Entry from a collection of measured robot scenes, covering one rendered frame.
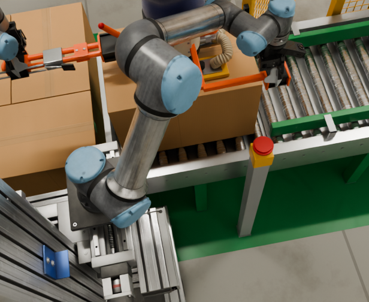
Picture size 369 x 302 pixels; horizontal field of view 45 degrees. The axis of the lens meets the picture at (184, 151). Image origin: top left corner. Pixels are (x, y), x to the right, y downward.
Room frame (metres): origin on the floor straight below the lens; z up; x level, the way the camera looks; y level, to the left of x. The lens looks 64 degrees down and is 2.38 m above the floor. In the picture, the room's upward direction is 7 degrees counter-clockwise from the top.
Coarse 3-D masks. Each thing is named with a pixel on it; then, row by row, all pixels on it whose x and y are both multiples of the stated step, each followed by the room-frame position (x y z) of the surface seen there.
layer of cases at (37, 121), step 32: (32, 32) 1.72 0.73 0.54; (64, 32) 1.69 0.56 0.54; (0, 64) 1.53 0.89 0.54; (96, 64) 1.67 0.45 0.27; (0, 96) 1.33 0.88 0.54; (32, 96) 1.30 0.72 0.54; (64, 96) 1.28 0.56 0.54; (96, 96) 1.36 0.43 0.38; (0, 128) 1.14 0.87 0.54; (32, 128) 1.12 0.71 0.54; (64, 128) 1.10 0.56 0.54; (96, 128) 1.11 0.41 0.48; (0, 160) 0.97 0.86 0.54; (32, 160) 0.95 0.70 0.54; (64, 160) 0.93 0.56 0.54; (32, 192) 0.88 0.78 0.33
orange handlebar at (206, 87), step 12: (72, 48) 1.11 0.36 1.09; (84, 48) 1.10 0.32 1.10; (192, 48) 1.04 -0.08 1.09; (72, 60) 1.06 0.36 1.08; (84, 60) 1.06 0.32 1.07; (192, 60) 0.99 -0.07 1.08; (204, 84) 0.87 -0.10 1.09; (216, 84) 0.87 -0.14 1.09; (228, 84) 0.86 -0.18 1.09; (240, 84) 0.87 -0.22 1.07
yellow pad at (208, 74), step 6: (204, 60) 1.07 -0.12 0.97; (204, 66) 1.03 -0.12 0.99; (210, 66) 1.03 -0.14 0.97; (222, 66) 1.03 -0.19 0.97; (204, 72) 1.01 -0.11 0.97; (210, 72) 1.01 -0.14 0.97; (216, 72) 1.00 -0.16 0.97; (222, 72) 1.00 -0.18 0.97; (228, 72) 1.00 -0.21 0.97; (204, 78) 0.98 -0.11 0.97; (210, 78) 0.99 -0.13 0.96
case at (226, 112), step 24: (216, 48) 1.13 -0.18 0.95; (120, 72) 1.08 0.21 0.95; (240, 72) 1.01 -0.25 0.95; (120, 96) 0.96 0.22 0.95; (216, 96) 0.92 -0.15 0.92; (240, 96) 0.93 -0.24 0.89; (120, 120) 0.90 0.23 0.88; (192, 120) 0.92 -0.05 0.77; (216, 120) 0.92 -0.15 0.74; (240, 120) 0.93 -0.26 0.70; (168, 144) 0.91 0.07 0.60; (192, 144) 0.92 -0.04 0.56
